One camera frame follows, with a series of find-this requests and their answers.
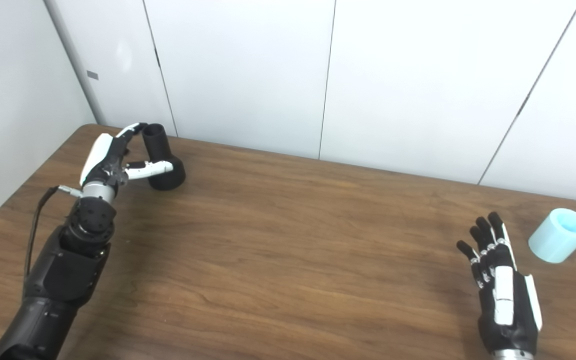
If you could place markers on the black nozzle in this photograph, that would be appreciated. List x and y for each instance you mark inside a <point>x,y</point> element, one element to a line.
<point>158,145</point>

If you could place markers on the small grey wall sticker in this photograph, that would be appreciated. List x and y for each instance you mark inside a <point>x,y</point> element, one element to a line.
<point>92,75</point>

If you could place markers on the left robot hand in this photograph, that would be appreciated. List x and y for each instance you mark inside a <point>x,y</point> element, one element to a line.
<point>98,160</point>

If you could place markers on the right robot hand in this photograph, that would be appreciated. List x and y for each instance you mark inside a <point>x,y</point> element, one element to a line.
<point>505,305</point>

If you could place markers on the light blue plastic cup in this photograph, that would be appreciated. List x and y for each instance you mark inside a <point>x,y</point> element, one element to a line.
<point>553,245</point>

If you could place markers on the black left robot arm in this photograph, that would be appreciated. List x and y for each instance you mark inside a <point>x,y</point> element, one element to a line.
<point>68,270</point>

